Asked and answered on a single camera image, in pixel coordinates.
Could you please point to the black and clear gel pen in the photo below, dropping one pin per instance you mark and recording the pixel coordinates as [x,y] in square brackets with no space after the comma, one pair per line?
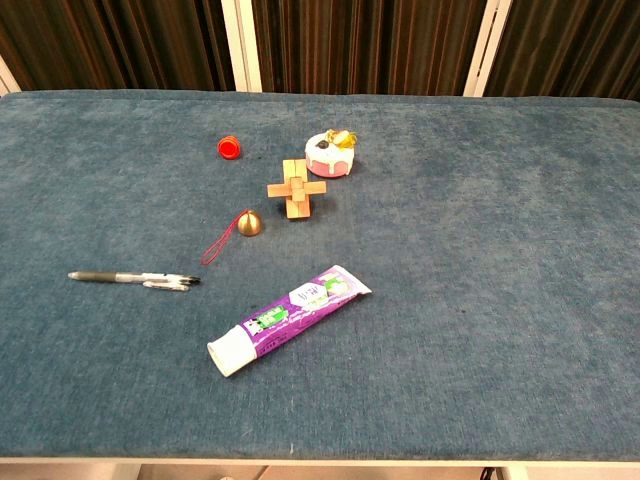
[125,277]

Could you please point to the wooden burr puzzle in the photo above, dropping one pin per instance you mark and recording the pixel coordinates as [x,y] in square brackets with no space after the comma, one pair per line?
[296,189]

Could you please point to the pink toy cake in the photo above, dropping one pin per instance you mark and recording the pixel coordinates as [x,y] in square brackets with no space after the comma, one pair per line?
[330,156]

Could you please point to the purple and white toothpaste tube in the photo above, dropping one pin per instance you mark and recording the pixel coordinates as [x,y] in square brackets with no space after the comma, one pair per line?
[280,318]

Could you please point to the small red round toy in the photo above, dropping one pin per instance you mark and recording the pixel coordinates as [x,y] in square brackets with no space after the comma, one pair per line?
[228,148]

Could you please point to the blue fabric table cover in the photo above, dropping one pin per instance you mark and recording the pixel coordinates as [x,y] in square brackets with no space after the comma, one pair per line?
[450,280]

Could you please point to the dark striped curtain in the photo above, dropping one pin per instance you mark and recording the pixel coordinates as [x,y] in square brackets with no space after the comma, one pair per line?
[360,45]

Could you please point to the white vertical frame post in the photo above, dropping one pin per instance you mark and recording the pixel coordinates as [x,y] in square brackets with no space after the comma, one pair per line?
[7,80]
[242,45]
[486,47]

